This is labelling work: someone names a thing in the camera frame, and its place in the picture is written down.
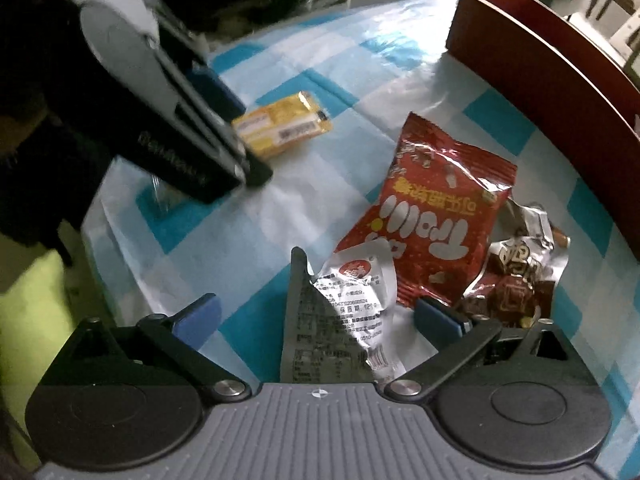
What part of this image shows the yellow snack packet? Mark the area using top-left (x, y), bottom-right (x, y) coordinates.
top-left (231, 91), bottom-right (333, 159)

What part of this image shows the brown silver snack bag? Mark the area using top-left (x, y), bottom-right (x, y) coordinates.
top-left (454, 198), bottom-right (570, 328)

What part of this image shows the white snack packet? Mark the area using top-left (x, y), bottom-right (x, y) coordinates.
top-left (278, 238), bottom-right (407, 385)

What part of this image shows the red chip bag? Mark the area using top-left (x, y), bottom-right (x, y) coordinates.
top-left (336, 114), bottom-right (516, 308)

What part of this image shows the blue white checkered cloth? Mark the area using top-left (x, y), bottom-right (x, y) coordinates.
top-left (82, 0), bottom-right (639, 479)

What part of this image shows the red cardboard box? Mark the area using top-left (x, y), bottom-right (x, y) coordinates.
top-left (446, 0), bottom-right (639, 254)

